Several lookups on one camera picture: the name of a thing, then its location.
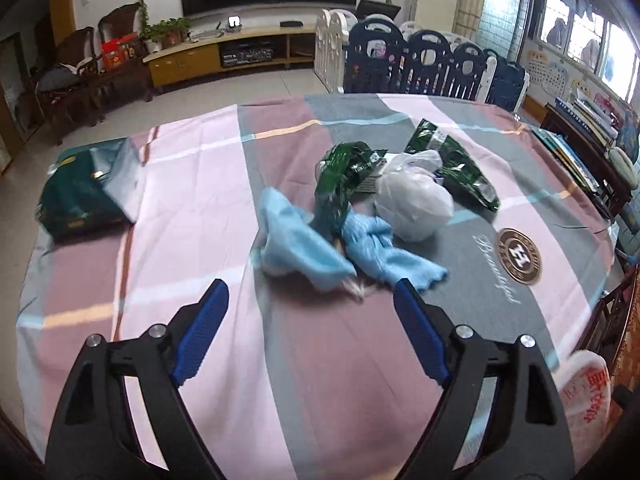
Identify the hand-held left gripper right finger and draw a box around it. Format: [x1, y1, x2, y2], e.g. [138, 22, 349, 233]
[393, 278, 576, 480]

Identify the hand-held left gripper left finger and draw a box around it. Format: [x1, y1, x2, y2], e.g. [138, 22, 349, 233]
[45, 278, 231, 480]

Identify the light blue cloth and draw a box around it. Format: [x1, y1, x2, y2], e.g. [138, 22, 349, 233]
[257, 187, 449, 294]

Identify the green snack packet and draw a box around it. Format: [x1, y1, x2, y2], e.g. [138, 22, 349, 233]
[404, 119, 501, 213]
[315, 141, 389, 239]

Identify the white red-print bin liner bag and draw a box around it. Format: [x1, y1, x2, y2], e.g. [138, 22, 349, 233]
[555, 350, 612, 467]

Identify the white plastic bag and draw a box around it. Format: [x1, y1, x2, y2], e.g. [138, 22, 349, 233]
[375, 150, 455, 244]

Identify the flat green snack packet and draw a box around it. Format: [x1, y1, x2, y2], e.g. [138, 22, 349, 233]
[404, 119, 501, 213]

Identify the dark wooden chair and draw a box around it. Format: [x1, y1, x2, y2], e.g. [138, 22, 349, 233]
[579, 270, 636, 363]

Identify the dark green paper bag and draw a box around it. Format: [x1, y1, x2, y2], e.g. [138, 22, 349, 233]
[36, 137, 143, 242]

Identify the row of flat picture books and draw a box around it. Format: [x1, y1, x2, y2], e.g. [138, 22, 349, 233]
[530, 127, 601, 194]

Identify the grey round cushion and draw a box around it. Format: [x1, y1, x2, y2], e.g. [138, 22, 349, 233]
[605, 147, 640, 191]

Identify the navy white baby fence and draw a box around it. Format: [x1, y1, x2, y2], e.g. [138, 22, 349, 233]
[314, 8, 531, 113]

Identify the wooden television cabinet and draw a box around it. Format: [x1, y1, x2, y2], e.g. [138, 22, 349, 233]
[144, 25, 321, 94]

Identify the stack of books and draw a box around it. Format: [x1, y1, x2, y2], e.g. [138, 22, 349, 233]
[555, 90, 622, 147]

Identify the black stereo amplifier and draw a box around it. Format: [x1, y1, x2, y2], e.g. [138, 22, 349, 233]
[220, 47, 275, 67]

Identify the blue cartoon bag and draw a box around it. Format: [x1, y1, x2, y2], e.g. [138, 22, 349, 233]
[617, 110, 640, 161]

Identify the black bag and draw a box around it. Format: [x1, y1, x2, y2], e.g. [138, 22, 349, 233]
[37, 64, 82, 92]

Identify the red gift box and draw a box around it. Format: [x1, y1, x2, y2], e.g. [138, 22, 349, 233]
[101, 32, 141, 71]

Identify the green potted plant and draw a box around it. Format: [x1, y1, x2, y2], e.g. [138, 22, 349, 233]
[140, 17, 191, 54]

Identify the dark wooden armchair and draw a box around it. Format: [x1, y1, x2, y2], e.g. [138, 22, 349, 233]
[30, 26, 107, 134]
[96, 2, 154, 107]

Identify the black monitor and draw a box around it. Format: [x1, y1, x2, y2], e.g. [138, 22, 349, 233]
[356, 0, 402, 21]

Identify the window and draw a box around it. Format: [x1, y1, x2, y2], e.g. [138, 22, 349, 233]
[537, 0, 640, 106]

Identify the cartoon wall chart poster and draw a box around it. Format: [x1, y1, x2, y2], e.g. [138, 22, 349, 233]
[549, 59, 572, 98]
[524, 49, 551, 91]

